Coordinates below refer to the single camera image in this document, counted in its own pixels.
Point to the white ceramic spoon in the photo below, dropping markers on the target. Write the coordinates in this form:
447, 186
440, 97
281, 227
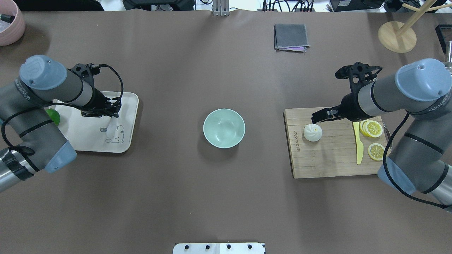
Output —
112, 128

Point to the pink bowl with ice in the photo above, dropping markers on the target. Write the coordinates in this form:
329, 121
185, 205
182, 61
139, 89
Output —
11, 32

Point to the green lime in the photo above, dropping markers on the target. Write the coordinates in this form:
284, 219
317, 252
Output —
54, 115

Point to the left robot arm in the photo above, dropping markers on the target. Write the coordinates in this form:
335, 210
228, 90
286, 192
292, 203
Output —
34, 142

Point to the wooden cutting board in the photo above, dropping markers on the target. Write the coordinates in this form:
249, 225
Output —
334, 154

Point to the yellow plastic knife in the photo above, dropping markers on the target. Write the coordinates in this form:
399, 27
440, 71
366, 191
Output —
359, 144

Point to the wooden mug tree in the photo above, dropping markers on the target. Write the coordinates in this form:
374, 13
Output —
400, 37

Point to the beige rabbit tray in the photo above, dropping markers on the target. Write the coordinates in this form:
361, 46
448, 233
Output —
89, 133

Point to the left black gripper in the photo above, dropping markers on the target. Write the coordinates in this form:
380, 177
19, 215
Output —
98, 100

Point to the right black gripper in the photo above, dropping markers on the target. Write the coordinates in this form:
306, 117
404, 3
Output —
349, 106

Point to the grey folded cloth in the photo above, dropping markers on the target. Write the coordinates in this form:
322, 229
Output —
291, 37

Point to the aluminium frame post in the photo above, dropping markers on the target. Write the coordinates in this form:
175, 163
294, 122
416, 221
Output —
220, 8

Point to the lemon slice stack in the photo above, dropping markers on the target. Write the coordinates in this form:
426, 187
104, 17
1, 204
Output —
371, 128

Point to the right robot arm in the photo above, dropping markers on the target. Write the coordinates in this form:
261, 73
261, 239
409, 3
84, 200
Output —
412, 161

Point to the light green bowl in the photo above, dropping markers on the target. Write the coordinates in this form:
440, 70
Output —
224, 128

